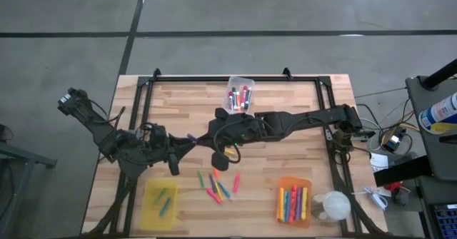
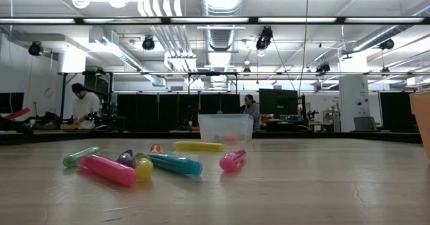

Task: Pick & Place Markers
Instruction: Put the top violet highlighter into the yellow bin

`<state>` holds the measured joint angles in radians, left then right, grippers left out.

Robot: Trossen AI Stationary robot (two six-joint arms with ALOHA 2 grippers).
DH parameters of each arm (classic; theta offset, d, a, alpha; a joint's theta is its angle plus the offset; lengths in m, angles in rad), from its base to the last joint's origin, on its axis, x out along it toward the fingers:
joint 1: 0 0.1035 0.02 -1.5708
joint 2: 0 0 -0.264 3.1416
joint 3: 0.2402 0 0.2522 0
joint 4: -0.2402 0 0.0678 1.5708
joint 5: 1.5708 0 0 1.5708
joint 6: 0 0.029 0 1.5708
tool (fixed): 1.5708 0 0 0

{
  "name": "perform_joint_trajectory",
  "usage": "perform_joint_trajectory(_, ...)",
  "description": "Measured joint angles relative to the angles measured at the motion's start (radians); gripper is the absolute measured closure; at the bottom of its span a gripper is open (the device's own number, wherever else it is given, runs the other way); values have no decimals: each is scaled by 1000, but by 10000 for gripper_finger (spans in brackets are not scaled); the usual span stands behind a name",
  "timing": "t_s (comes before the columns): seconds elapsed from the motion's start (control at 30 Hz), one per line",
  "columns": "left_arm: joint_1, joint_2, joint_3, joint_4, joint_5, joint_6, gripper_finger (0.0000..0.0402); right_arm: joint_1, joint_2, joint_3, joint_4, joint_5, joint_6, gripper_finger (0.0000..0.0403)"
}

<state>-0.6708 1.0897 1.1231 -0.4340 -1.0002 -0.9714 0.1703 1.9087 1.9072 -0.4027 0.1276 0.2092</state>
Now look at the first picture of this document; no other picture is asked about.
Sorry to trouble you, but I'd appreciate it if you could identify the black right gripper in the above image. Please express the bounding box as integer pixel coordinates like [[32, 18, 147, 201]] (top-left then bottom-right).
[[197, 107, 265, 172]]

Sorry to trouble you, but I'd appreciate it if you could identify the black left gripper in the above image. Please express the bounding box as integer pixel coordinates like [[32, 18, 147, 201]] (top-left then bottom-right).
[[141, 123, 197, 177]]

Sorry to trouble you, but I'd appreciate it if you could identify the dark green dry erase marker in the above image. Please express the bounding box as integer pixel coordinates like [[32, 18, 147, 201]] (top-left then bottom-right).
[[244, 86, 253, 111]]

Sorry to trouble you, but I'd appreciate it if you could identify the red highlighter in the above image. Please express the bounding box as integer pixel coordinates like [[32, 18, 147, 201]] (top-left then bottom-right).
[[291, 184, 298, 223]]

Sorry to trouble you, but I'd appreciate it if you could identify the clear plastic bin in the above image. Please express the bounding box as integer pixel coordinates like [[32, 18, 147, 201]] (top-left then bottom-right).
[[221, 75, 256, 118]]

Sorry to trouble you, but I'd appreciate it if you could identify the yellow translucent tray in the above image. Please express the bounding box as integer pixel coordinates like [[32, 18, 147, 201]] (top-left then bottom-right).
[[138, 179, 179, 232]]

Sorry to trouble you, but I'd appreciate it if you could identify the orange translucent tray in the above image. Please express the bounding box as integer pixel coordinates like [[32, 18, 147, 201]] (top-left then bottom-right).
[[273, 176, 313, 230]]

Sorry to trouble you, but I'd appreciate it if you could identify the clear jar with white lid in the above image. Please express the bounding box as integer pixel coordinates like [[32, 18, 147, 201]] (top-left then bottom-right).
[[309, 190, 353, 223]]

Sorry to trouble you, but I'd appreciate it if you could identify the grey metal stand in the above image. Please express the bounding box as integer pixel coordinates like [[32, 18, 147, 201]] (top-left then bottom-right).
[[0, 123, 58, 239]]

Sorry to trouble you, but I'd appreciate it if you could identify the white paper label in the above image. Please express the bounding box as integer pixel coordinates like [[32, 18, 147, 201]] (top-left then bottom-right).
[[368, 151, 391, 173]]

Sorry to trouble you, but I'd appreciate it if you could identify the blue power box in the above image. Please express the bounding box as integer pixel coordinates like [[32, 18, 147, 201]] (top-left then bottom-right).
[[381, 133, 406, 153]]

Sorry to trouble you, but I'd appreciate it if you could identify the black flat bar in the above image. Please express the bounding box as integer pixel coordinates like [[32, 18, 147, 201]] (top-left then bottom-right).
[[373, 155, 433, 188]]

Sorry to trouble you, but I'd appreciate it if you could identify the small grey object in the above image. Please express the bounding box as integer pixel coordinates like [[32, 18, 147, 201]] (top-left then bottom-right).
[[392, 189, 411, 207]]

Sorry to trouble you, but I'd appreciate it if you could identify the grey side cart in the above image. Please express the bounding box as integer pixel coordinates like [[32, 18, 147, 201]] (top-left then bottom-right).
[[405, 73, 457, 183]]

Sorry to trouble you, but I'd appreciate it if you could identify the white blue wipes canister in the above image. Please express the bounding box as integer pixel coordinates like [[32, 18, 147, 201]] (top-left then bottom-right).
[[418, 91, 457, 136]]

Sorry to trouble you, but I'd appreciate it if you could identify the black pole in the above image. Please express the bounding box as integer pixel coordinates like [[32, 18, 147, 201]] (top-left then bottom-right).
[[421, 59, 457, 91]]

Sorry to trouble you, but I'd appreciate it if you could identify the black keyboard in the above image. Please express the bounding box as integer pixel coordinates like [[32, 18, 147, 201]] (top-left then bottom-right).
[[431, 203, 457, 239]]

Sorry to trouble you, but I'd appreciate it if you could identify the black metal table frame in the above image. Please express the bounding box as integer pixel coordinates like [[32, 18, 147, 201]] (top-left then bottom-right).
[[81, 67, 388, 239]]

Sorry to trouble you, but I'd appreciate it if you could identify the black clamp bracket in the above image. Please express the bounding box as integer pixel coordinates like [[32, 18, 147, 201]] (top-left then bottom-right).
[[356, 128, 376, 142]]

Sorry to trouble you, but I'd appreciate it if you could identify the white power adapter cable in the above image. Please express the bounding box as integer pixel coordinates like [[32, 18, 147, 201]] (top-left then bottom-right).
[[359, 183, 389, 212]]

